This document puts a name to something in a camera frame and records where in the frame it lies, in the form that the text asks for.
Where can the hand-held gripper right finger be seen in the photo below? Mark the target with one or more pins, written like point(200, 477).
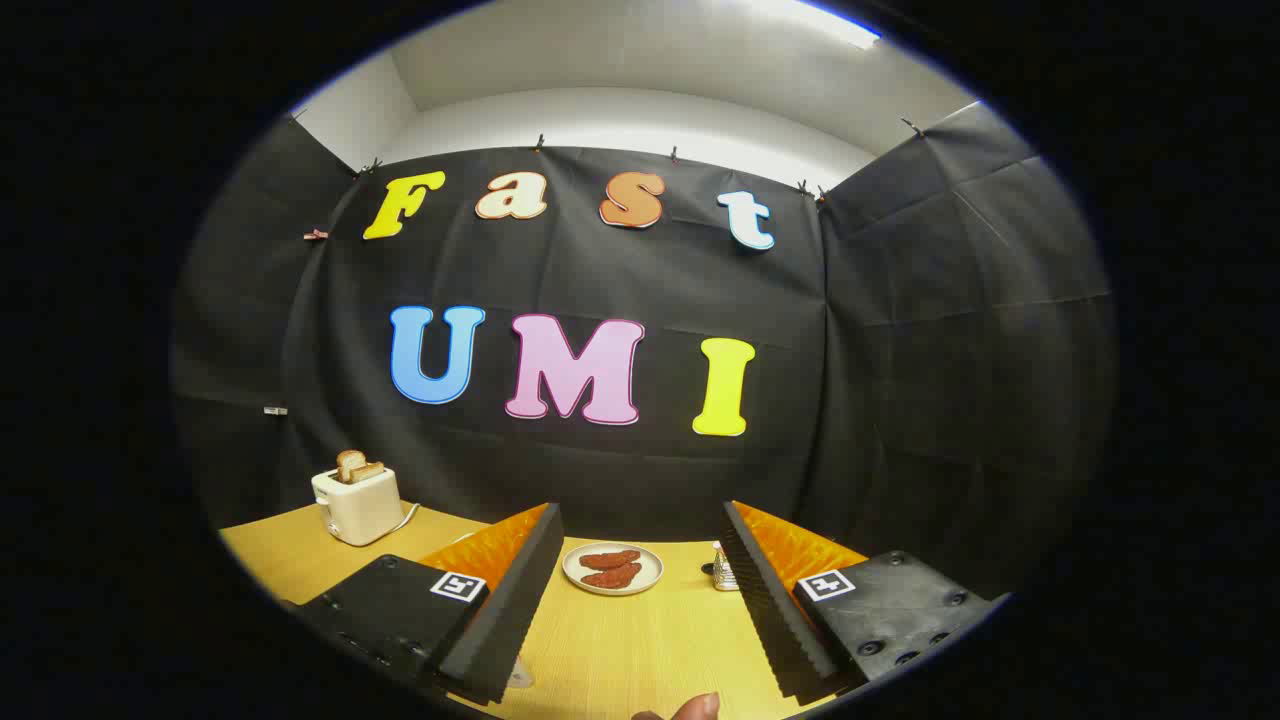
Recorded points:
point(775, 620)

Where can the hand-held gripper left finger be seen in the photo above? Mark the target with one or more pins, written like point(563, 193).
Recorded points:
point(500, 620)

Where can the red meat piece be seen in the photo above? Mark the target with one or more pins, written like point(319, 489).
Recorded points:
point(612, 576)
point(608, 558)

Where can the wooden table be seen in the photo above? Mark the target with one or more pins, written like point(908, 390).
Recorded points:
point(620, 650)

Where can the round white plate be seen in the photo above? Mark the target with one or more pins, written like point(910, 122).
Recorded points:
point(650, 575)

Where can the black backdrop cloth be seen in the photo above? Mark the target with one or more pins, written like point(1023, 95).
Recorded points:
point(600, 480)

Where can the cream toaster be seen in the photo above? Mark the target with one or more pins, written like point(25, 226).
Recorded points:
point(360, 510)

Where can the toast slice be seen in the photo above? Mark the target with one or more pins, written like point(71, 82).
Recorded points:
point(348, 462)
point(370, 470)

